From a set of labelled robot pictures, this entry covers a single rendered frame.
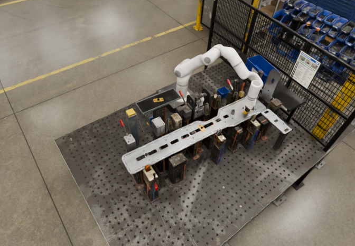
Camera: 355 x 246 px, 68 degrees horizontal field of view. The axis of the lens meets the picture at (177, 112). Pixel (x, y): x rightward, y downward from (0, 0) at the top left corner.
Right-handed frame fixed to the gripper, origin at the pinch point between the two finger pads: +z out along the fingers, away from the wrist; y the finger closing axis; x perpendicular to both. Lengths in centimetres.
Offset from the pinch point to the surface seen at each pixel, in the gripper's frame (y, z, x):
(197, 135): 0, 3, -54
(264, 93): -6.4, -2.1, 26.5
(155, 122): -23, -8, -82
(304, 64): 3, -32, 54
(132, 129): -36, 5, -97
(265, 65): -32, -8, 51
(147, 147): -11, 3, -96
